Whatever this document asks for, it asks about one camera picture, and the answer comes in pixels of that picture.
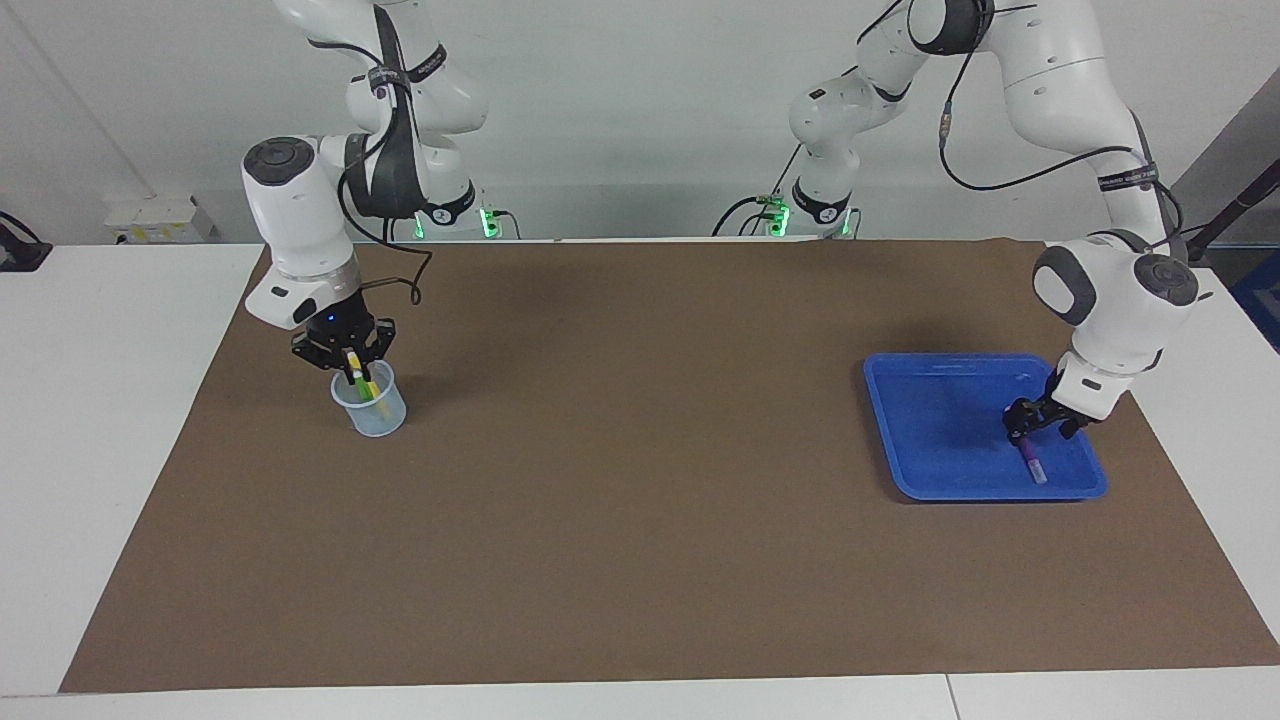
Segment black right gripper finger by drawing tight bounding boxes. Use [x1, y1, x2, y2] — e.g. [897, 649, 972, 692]
[291, 325, 353, 379]
[358, 317, 397, 387]

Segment clear plastic cup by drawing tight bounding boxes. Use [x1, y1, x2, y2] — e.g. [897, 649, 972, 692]
[331, 360, 408, 438]

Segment blue plastic tray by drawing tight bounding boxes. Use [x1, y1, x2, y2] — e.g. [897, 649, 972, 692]
[863, 352, 1109, 502]

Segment blue object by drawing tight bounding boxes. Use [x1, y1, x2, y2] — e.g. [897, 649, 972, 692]
[1228, 250, 1280, 353]

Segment black stand pole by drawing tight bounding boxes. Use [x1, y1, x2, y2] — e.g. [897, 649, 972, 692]
[1185, 160, 1280, 263]

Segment brown paper table mat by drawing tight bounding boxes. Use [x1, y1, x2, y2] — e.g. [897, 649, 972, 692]
[58, 237, 1280, 694]

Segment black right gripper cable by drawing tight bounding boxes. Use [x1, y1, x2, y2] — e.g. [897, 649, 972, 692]
[335, 20, 434, 307]

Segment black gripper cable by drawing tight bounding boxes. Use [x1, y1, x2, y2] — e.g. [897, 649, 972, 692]
[850, 0, 1191, 263]
[335, 20, 434, 307]

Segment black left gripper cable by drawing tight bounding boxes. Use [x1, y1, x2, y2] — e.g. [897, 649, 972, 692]
[850, 0, 1191, 263]

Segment black clamp mount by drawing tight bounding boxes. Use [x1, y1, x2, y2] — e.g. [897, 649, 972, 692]
[0, 212, 53, 273]

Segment black left base cables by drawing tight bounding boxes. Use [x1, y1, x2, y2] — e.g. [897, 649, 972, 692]
[712, 145, 806, 238]

